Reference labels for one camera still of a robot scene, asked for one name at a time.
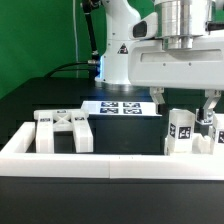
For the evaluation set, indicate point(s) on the white marker sheet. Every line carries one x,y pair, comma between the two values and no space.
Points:
119,108

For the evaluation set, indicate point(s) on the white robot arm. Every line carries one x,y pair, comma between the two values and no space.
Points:
179,45

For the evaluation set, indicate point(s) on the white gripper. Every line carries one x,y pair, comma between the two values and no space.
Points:
201,67

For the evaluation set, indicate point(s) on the white U-shaped fence frame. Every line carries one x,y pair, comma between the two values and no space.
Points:
15,160

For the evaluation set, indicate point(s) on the white tagged cube right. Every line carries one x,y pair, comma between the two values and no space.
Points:
204,117

